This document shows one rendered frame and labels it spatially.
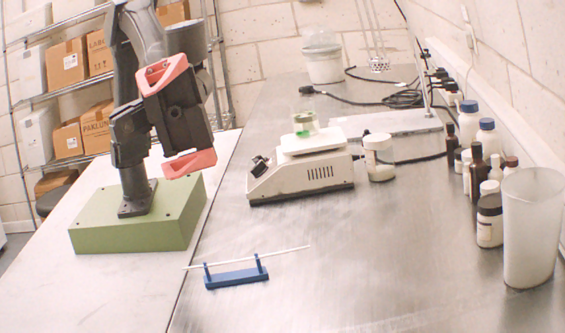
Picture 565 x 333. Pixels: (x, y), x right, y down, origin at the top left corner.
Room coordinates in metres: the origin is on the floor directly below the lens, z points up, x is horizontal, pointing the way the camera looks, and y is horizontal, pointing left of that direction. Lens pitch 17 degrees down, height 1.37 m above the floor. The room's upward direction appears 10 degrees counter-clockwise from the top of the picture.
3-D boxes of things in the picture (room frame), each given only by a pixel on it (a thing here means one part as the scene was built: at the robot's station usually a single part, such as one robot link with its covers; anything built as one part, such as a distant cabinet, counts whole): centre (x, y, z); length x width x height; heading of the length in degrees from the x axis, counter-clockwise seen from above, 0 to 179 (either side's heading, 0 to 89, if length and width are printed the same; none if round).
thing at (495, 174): (1.08, -0.38, 0.94); 0.03 x 0.03 x 0.09
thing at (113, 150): (1.29, 0.28, 1.06); 0.09 x 0.06 x 0.06; 116
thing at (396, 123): (1.71, -0.27, 0.91); 0.30 x 0.20 x 0.01; 83
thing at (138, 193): (1.30, 0.28, 1.00); 0.20 x 0.07 x 0.08; 179
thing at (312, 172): (1.39, -0.04, 0.94); 0.22 x 0.13 x 0.08; 89
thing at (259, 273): (1.00, 0.10, 0.92); 0.10 x 0.03 x 0.04; 96
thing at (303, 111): (1.40, -0.06, 1.02); 0.06 x 0.05 x 0.08; 22
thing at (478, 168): (1.11, -0.35, 0.95); 0.04 x 0.04 x 0.11
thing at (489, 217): (0.92, -0.32, 0.94); 0.07 x 0.07 x 0.07
